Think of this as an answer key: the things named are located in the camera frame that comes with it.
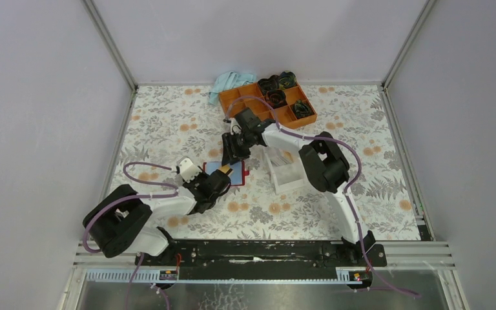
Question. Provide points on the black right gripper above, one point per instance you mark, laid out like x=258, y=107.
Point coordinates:
x=228, y=143

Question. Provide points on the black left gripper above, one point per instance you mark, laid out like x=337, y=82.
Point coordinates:
x=203, y=175

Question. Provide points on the gold credit card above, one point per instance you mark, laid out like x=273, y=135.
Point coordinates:
x=226, y=169

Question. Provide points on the red leather card holder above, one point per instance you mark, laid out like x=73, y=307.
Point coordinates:
x=237, y=176

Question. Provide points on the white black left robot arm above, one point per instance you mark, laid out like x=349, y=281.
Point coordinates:
x=125, y=220

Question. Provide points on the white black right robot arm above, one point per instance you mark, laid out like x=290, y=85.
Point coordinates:
x=325, y=166

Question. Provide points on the stack of white cards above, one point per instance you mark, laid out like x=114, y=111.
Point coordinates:
x=281, y=160

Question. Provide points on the white card box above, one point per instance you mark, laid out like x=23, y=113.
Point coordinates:
x=288, y=177

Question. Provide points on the floral patterned table mat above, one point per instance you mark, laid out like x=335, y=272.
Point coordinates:
x=170, y=122

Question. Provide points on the rolled tie orange pattern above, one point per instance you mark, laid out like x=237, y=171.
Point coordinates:
x=276, y=98

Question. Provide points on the light blue cloth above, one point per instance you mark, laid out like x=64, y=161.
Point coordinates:
x=228, y=81

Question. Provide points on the orange wooden compartment tray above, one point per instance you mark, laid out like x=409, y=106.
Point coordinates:
x=249, y=96

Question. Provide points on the rolled tie dark striped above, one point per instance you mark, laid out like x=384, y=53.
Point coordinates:
x=268, y=84

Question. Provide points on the rolled tie green pattern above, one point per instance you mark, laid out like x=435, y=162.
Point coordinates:
x=302, y=109

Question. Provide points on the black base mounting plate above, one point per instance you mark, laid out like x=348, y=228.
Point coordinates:
x=265, y=259

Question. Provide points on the rolled tie yellow green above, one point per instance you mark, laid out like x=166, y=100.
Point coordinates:
x=287, y=79

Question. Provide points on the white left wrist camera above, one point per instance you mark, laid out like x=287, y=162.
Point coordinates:
x=188, y=171

